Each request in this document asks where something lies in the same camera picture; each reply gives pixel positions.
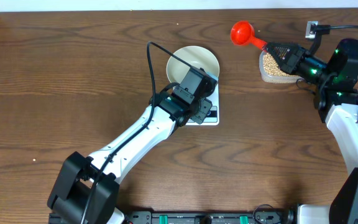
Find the white bowl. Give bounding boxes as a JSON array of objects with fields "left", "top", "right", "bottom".
[{"left": 166, "top": 45, "right": 220, "bottom": 83}]

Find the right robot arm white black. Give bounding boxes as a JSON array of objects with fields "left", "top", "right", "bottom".
[{"left": 262, "top": 39, "right": 358, "bottom": 224}]

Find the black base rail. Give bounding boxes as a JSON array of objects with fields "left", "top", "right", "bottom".
[{"left": 124, "top": 211, "right": 291, "bottom": 224}]

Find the white digital kitchen scale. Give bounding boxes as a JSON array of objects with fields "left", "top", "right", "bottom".
[{"left": 169, "top": 78, "right": 219, "bottom": 127}]

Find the clear plastic container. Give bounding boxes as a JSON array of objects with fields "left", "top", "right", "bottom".
[{"left": 259, "top": 52, "right": 300, "bottom": 84}]

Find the red measuring scoop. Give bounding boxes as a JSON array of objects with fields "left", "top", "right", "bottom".
[{"left": 230, "top": 21, "right": 267, "bottom": 50}]

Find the soybeans pile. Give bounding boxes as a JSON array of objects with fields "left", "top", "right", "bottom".
[{"left": 262, "top": 53, "right": 290, "bottom": 77}]

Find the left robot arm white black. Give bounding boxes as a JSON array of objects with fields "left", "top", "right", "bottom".
[{"left": 47, "top": 67, "right": 218, "bottom": 223}]

